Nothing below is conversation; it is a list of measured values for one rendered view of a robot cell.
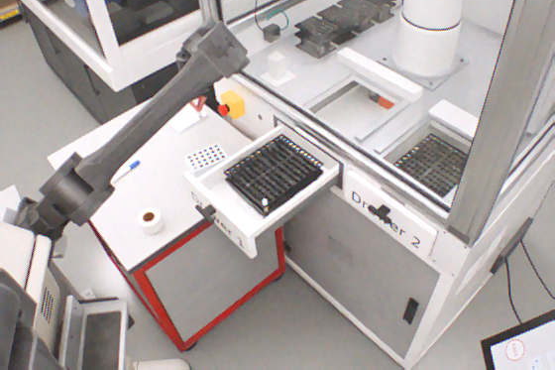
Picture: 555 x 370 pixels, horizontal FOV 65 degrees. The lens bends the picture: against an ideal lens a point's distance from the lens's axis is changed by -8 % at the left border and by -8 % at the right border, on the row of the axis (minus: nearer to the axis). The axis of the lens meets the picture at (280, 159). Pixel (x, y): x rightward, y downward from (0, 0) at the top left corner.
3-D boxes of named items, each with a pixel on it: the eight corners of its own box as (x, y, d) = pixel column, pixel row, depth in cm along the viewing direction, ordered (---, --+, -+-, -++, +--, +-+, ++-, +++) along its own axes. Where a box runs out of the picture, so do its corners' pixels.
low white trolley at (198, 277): (185, 364, 181) (127, 270, 126) (112, 268, 214) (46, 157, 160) (290, 280, 206) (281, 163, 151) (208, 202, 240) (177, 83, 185)
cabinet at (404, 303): (408, 382, 171) (460, 284, 113) (242, 229, 226) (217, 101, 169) (528, 238, 212) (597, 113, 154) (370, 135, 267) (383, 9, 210)
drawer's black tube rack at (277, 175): (266, 221, 126) (264, 206, 121) (226, 186, 136) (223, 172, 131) (323, 179, 136) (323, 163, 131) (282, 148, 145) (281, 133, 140)
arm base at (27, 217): (20, 198, 87) (6, 249, 78) (40, 178, 83) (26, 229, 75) (57, 216, 92) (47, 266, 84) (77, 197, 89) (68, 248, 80)
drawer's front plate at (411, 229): (425, 259, 117) (434, 235, 109) (344, 197, 132) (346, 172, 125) (429, 255, 118) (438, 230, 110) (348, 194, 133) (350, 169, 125)
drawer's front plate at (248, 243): (252, 260, 120) (247, 235, 112) (189, 197, 136) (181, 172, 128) (257, 256, 121) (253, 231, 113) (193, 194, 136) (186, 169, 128)
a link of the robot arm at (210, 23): (192, 34, 81) (233, 78, 84) (215, 12, 81) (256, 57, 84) (178, 43, 121) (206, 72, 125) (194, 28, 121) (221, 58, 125)
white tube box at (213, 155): (195, 181, 148) (192, 173, 145) (185, 164, 153) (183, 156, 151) (230, 165, 152) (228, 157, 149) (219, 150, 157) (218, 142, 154)
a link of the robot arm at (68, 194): (30, 212, 79) (52, 232, 81) (57, 185, 75) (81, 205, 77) (54, 185, 87) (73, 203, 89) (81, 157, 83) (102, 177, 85)
